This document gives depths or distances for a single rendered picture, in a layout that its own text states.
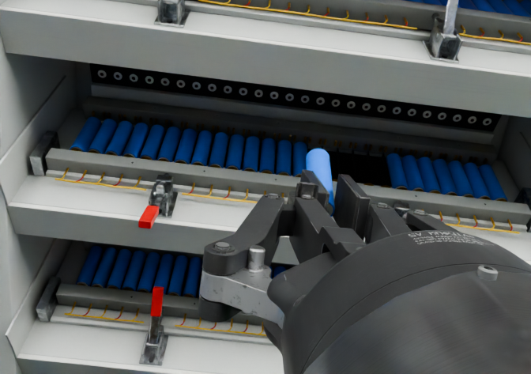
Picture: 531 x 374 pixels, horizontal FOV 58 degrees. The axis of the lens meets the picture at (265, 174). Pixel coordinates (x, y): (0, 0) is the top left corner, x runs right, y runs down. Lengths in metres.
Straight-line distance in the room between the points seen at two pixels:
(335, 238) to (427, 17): 0.41
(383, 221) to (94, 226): 0.38
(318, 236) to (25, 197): 0.43
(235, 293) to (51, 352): 0.52
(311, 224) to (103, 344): 0.48
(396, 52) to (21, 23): 0.36
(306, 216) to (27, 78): 0.43
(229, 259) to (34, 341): 0.54
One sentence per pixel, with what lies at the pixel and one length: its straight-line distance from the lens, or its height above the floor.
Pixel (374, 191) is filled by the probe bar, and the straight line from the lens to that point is 0.56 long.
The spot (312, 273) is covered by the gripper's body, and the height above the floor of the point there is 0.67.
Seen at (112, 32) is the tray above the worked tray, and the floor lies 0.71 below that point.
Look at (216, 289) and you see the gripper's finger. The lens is 0.16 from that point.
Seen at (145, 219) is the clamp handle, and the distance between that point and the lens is 0.46.
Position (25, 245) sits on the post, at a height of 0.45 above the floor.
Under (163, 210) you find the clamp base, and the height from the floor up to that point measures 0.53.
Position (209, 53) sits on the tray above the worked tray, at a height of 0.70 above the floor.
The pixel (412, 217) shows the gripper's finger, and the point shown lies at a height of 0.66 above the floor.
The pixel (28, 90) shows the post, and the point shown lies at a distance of 0.59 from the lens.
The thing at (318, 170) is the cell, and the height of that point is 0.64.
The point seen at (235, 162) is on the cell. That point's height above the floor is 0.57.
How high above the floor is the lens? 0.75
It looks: 19 degrees down
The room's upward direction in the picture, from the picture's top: 7 degrees clockwise
